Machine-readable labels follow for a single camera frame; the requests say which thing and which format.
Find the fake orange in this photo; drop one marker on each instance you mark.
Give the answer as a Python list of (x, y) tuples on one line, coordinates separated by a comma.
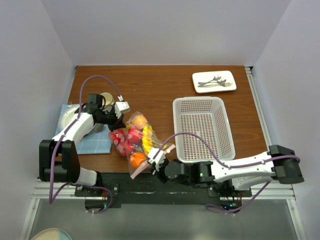
[(136, 159)]

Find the fake yellow banana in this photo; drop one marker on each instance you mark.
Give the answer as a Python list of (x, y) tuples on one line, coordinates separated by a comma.
[(147, 138)]

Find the white round plate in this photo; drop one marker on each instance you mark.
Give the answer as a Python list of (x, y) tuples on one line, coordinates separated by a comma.
[(66, 115)]

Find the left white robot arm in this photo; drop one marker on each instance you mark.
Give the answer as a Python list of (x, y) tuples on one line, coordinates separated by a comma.
[(58, 157)]

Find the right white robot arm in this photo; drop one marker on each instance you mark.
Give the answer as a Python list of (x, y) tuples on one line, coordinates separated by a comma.
[(278, 163)]

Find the white plastic basket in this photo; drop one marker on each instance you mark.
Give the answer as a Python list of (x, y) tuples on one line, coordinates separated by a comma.
[(206, 117)]

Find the silver spoon on plate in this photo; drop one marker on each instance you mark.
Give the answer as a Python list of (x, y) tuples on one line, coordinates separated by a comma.
[(212, 83), (216, 81)]

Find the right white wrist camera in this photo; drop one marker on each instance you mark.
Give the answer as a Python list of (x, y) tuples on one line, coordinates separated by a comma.
[(156, 157)]

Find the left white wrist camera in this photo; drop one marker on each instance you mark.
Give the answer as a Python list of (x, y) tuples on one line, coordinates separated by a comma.
[(121, 107)]

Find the silver spoon on cloth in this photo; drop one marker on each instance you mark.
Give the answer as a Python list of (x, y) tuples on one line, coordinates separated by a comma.
[(98, 127)]

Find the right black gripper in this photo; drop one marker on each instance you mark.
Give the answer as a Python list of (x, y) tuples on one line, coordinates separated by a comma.
[(159, 173)]

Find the fake red apple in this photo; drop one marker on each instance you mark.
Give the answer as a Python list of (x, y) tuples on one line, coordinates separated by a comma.
[(134, 136), (119, 137)]

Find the pastel round plate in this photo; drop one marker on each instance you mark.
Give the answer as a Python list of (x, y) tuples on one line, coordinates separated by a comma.
[(52, 234)]

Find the silver fork on plate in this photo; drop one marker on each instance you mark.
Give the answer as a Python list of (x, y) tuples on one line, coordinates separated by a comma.
[(214, 84)]

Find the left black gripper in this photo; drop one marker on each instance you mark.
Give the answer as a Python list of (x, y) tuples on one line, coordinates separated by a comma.
[(116, 125)]

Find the white rectangular plate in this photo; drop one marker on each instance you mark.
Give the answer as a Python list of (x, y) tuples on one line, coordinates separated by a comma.
[(206, 76)]

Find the aluminium rail frame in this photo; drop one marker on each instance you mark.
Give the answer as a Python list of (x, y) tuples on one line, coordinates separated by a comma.
[(273, 215)]

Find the clear zip top bag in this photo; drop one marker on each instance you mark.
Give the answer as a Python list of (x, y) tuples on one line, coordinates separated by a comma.
[(138, 143)]

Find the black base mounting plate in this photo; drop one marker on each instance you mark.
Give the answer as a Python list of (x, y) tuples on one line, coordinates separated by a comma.
[(147, 189)]

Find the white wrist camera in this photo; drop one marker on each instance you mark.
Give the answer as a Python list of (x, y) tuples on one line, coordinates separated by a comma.
[(121, 107), (156, 157)]

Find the blue checkered cloth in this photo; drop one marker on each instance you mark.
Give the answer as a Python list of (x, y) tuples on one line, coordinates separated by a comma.
[(95, 143)]

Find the beige mug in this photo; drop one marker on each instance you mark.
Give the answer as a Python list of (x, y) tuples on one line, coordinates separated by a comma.
[(107, 98)]

